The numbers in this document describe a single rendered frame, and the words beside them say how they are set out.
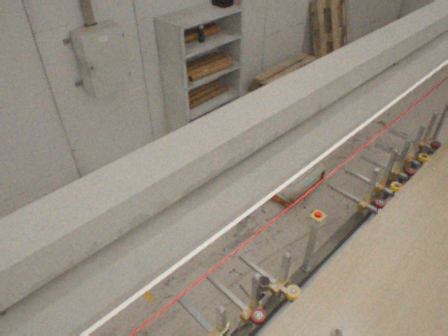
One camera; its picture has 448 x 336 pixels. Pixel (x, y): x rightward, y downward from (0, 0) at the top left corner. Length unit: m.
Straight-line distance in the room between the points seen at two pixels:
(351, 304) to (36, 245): 1.97
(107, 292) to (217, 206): 0.19
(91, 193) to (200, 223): 0.16
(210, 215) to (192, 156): 0.10
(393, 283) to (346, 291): 0.29
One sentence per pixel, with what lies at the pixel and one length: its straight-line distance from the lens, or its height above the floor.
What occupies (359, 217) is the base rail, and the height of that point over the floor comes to 0.70.
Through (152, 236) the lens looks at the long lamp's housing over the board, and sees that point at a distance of 0.49.
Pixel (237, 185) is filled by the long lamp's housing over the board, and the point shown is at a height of 2.38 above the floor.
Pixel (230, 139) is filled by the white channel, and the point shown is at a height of 2.46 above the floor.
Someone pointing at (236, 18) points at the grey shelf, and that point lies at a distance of 4.46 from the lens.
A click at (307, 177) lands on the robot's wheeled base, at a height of 0.28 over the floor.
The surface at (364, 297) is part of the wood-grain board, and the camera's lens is 2.28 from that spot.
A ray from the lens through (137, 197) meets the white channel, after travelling 0.44.
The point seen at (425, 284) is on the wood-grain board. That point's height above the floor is 0.90.
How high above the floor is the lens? 2.75
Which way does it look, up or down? 40 degrees down
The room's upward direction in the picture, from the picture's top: 1 degrees counter-clockwise
